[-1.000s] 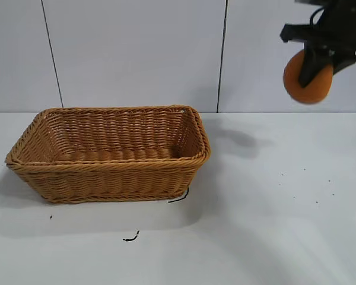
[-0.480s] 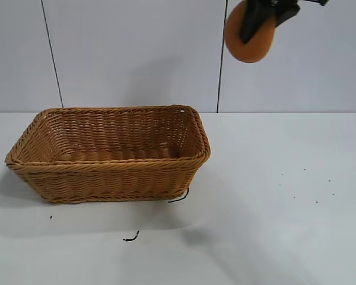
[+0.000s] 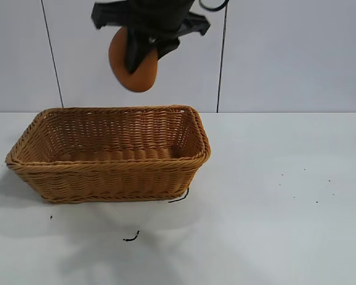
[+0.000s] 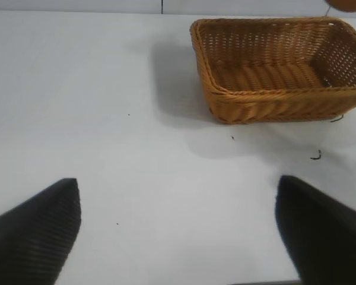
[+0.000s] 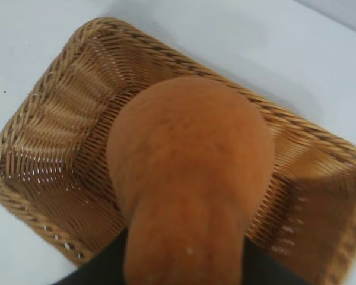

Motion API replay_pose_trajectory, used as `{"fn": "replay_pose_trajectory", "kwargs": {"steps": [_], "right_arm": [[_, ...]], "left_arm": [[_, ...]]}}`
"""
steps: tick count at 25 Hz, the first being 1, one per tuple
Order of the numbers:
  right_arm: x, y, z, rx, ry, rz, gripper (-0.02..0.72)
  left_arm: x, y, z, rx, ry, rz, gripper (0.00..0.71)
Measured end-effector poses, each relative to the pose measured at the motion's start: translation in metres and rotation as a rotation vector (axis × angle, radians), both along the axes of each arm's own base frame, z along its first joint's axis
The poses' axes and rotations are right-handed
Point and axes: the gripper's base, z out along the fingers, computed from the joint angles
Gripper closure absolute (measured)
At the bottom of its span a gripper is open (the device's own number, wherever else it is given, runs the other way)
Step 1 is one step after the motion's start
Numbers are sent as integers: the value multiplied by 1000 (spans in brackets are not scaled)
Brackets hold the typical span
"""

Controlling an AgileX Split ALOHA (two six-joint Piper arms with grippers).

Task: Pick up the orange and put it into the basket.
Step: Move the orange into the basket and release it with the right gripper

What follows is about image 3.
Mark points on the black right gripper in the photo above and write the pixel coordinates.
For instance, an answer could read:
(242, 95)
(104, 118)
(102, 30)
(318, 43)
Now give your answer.
(154, 17)

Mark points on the orange-brown bread bun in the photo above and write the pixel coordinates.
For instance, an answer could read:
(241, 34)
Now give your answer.
(142, 80)

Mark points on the brown woven wicker basket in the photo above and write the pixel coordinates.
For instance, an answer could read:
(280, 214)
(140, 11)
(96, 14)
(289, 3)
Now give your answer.
(106, 178)

